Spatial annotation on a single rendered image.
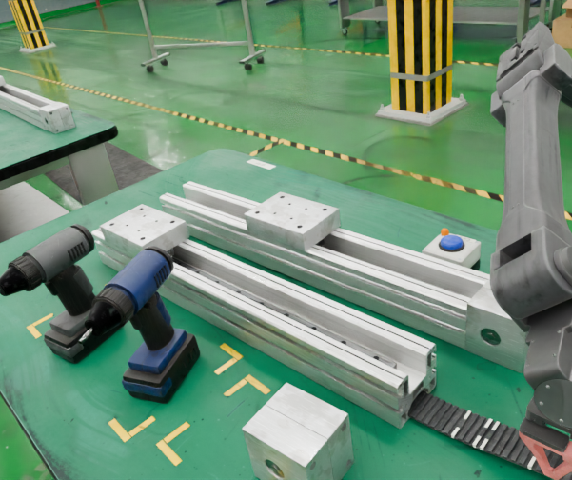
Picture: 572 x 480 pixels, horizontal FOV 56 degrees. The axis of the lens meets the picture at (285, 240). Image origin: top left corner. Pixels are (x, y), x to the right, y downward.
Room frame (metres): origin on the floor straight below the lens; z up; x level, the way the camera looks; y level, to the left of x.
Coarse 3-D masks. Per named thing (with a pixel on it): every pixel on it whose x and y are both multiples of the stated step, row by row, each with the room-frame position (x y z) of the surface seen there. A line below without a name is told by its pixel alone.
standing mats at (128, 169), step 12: (108, 144) 4.32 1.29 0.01; (108, 156) 4.02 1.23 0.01; (120, 156) 3.97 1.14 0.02; (132, 156) 3.94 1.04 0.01; (60, 168) 3.94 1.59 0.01; (120, 168) 3.73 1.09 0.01; (132, 168) 3.69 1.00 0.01; (144, 168) 3.65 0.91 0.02; (156, 168) 3.62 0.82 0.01; (60, 180) 3.68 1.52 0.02; (72, 180) 3.64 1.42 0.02; (120, 180) 3.50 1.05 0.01; (132, 180) 3.46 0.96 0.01; (72, 192) 3.42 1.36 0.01
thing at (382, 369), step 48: (192, 288) 0.82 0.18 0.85; (240, 288) 0.84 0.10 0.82; (288, 288) 0.76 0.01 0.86; (240, 336) 0.74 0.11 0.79; (288, 336) 0.64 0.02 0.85; (336, 336) 0.65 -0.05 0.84; (384, 336) 0.60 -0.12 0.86; (336, 384) 0.58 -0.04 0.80; (384, 384) 0.52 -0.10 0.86; (432, 384) 0.57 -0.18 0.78
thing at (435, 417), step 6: (444, 402) 0.53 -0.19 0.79; (438, 408) 0.52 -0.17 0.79; (444, 408) 0.51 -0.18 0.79; (450, 408) 0.52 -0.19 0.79; (432, 414) 0.51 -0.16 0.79; (438, 414) 0.51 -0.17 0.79; (444, 414) 0.51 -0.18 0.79; (426, 420) 0.50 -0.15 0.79; (432, 420) 0.50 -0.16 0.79; (438, 420) 0.50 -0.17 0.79; (432, 426) 0.49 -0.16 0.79
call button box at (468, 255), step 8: (440, 240) 0.86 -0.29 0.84; (464, 240) 0.85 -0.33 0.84; (472, 240) 0.84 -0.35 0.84; (424, 248) 0.85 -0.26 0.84; (432, 248) 0.84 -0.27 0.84; (440, 248) 0.83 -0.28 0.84; (464, 248) 0.82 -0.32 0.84; (472, 248) 0.82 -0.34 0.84; (480, 248) 0.83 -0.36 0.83; (432, 256) 0.82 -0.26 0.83; (440, 256) 0.81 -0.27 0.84; (448, 256) 0.80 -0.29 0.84; (456, 256) 0.80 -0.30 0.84; (464, 256) 0.80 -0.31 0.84; (472, 256) 0.81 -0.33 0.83; (480, 256) 0.83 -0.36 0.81; (456, 264) 0.79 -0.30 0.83; (464, 264) 0.79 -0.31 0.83; (472, 264) 0.81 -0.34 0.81
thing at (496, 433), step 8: (496, 424) 0.47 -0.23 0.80; (504, 424) 0.47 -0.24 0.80; (488, 432) 0.46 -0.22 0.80; (496, 432) 0.46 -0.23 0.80; (504, 432) 0.45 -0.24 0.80; (488, 440) 0.45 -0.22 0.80; (496, 440) 0.44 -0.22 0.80; (480, 448) 0.44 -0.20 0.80; (488, 448) 0.43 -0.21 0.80; (496, 448) 0.43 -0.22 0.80
